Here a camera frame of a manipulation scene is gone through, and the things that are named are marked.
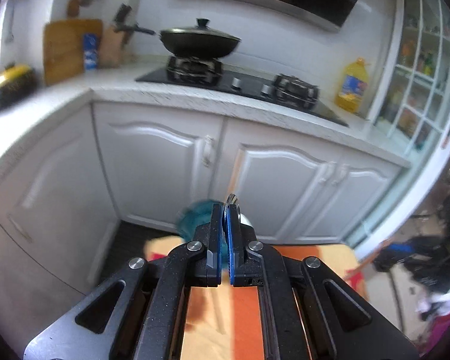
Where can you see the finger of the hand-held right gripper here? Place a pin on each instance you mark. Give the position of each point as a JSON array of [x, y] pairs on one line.
[[399, 249]]

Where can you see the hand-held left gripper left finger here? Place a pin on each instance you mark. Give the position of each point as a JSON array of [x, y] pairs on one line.
[[219, 232]]

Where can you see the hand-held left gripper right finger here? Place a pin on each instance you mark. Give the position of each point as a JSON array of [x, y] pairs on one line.
[[231, 240]]

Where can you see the white utensil holder teal rim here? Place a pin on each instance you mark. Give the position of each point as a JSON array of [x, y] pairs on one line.
[[195, 217]]

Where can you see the metal spoon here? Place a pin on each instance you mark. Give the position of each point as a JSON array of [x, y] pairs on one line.
[[232, 199]]

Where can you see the floral fleece blanket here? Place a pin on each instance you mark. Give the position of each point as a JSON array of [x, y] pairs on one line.
[[225, 326]]

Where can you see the black gas cooktop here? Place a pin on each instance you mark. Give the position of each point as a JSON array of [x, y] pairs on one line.
[[247, 82]]

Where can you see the yellow cooking oil bottle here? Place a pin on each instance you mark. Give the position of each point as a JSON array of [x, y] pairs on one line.
[[350, 86]]

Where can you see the black wok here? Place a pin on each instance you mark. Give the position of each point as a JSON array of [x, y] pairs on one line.
[[198, 48]]

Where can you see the white glass door cabinet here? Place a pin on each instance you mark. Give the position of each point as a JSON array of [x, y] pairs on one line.
[[420, 63]]

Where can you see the black wok lid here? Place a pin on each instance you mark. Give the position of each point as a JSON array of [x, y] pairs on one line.
[[200, 32]]

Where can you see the wooden knife block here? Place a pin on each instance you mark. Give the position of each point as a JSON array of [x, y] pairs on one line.
[[112, 48]]

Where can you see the blue white packet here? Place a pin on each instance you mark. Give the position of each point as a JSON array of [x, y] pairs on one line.
[[90, 52]]

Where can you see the wooden cutting board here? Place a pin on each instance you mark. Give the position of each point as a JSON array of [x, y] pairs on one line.
[[65, 52]]

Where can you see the yellow lidded black pot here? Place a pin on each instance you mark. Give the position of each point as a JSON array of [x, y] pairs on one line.
[[11, 82]]

